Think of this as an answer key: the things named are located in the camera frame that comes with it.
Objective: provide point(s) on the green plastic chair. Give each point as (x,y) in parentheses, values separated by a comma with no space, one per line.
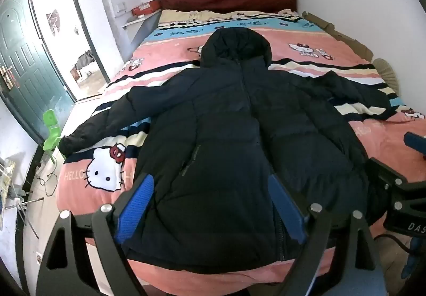
(52,129)

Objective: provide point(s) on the green door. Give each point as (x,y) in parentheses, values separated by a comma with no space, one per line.
(30,76)

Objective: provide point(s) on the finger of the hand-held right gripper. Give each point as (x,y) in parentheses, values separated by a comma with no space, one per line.
(387,171)
(416,144)

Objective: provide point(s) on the white bedside shelf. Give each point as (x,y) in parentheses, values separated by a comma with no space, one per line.
(138,20)

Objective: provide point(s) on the pink striped cartoon blanket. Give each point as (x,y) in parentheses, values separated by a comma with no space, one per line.
(313,83)

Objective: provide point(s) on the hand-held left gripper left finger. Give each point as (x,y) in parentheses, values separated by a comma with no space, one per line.
(136,206)

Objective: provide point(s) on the dark cloth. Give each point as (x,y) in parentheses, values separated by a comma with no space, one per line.
(85,60)

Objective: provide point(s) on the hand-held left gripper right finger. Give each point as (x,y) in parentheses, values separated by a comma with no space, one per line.
(287,207)

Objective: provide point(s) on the black hooded puffer jacket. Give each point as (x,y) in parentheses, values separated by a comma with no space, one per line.
(233,136)

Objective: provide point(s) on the red box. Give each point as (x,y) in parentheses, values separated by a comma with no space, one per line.
(146,7)

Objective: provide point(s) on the white wall socket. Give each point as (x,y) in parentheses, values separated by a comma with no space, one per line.
(121,8)

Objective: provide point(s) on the dark door frame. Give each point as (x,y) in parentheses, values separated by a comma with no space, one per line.
(90,26)

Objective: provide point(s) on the glass side table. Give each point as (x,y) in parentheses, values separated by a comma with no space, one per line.
(13,196)

